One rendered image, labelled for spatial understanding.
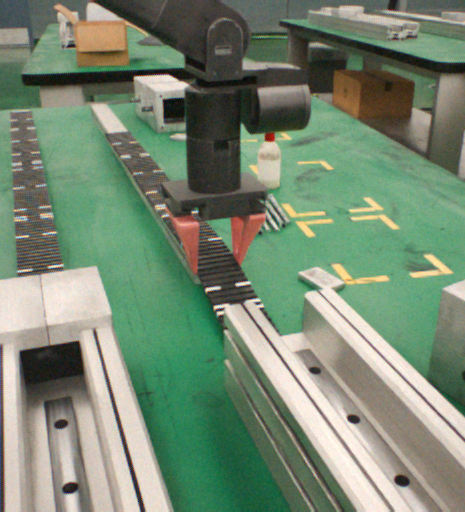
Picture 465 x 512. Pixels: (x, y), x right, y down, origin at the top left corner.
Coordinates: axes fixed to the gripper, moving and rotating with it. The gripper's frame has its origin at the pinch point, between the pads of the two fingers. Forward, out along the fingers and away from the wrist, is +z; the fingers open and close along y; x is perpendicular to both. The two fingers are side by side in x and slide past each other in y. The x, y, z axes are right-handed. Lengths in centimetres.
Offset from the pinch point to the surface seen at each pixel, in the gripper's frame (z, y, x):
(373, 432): -2.4, 0.4, -33.1
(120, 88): 12, 20, 185
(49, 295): -6.3, -18.6, -13.7
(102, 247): 3.2, -10.8, 15.8
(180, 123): 2, 16, 75
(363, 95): 45, 196, 294
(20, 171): -0.2, -20.2, 43.7
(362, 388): -2.5, 2.0, -28.8
